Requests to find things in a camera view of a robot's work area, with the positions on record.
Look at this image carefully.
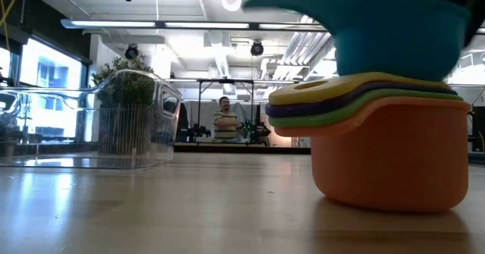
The white ring light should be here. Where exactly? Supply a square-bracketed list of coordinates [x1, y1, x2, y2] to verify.
[221, 0, 243, 12]

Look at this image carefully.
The purple measuring cup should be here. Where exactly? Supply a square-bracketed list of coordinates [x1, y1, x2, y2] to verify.
[264, 81, 458, 119]

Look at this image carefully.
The overhead light bar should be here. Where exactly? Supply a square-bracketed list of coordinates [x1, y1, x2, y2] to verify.
[60, 18, 329, 33]

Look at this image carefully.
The black table frame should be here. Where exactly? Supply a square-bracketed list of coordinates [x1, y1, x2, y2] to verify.
[0, 142, 311, 155]

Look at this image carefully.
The teal measuring cup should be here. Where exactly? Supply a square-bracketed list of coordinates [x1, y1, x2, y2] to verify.
[242, 0, 471, 83]

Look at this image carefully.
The yellow measuring cup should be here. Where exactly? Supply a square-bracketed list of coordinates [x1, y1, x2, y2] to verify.
[268, 71, 452, 106]

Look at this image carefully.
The green measuring cup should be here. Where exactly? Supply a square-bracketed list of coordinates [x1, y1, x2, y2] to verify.
[268, 89, 465, 129]

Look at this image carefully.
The green plant in striped pot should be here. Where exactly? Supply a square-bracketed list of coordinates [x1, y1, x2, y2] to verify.
[92, 55, 157, 155]

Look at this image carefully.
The black metal frame stand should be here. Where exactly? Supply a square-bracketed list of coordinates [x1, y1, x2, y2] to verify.
[196, 77, 255, 143]

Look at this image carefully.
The person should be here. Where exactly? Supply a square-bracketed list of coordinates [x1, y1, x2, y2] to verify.
[211, 96, 243, 141]

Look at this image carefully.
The orange measuring cup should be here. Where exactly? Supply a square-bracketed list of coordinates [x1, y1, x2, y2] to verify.
[273, 96, 472, 213]

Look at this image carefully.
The clear plastic basket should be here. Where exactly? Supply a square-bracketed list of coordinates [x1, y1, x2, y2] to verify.
[0, 68, 183, 171]

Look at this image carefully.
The black hanging camera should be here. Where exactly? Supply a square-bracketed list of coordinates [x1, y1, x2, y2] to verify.
[249, 39, 265, 57]
[124, 44, 139, 61]

